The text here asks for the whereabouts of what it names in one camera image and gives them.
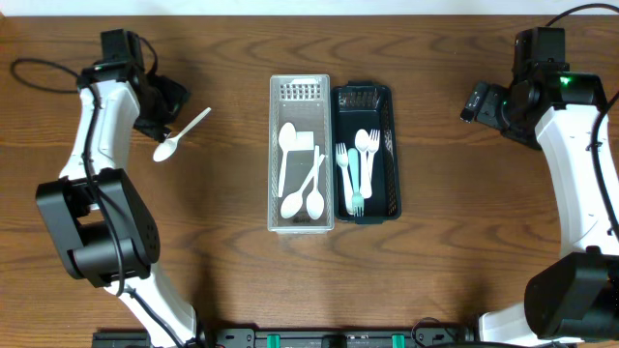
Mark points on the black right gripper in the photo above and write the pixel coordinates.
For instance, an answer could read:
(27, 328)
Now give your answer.
(490, 108)

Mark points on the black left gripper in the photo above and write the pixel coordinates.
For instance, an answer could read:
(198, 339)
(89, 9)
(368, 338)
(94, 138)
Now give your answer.
(162, 114)

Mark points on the white plastic spoon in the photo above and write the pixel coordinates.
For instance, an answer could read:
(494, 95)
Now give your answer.
(315, 200)
(293, 202)
(362, 144)
(166, 149)

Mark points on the white plastic spoon bowl up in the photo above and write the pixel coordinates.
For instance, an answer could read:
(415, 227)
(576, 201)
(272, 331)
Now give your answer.
(287, 139)

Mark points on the white plastic fork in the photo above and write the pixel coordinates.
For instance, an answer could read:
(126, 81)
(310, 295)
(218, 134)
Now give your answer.
(374, 144)
(342, 161)

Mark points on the mint green plastic fork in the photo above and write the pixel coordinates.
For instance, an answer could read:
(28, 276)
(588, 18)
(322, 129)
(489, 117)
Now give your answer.
(358, 202)

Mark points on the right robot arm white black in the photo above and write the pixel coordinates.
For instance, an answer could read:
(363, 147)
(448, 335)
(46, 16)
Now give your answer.
(561, 113)

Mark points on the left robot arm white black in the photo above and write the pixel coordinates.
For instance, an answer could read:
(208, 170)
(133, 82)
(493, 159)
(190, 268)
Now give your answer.
(100, 226)

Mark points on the clear perforated plastic basket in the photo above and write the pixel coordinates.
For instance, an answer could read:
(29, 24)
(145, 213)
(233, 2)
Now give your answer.
(303, 100)

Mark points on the white label in basket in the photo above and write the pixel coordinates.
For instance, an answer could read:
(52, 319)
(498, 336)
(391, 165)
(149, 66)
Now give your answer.
(304, 141)

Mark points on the dark green perforated basket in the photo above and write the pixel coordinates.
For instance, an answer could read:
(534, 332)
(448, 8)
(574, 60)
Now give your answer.
(368, 106)

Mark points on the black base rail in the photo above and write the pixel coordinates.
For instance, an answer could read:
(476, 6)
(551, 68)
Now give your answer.
(427, 333)

